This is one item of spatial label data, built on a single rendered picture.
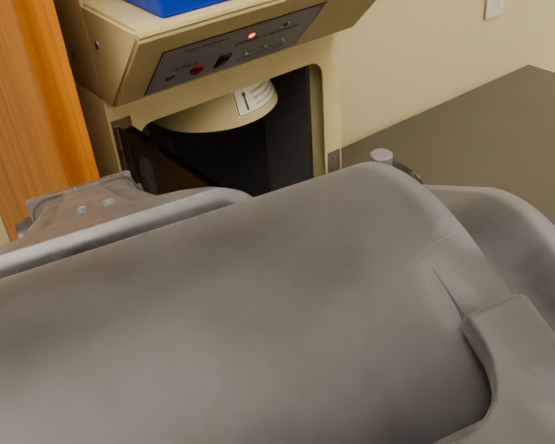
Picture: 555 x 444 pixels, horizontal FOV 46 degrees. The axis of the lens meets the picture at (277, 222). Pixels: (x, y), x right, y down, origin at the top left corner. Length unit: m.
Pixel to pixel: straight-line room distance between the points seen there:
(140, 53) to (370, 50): 1.00
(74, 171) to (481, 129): 1.17
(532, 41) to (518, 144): 0.54
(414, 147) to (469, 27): 0.40
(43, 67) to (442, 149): 1.10
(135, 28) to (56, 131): 0.11
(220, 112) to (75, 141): 0.26
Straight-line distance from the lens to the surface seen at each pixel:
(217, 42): 0.65
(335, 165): 0.93
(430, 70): 1.72
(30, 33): 0.56
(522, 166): 1.49
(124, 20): 0.60
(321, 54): 0.85
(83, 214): 0.16
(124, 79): 0.63
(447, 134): 1.60
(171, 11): 0.59
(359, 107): 1.57
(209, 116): 0.81
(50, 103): 0.58
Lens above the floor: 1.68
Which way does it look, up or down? 35 degrees down
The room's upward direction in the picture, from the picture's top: 5 degrees counter-clockwise
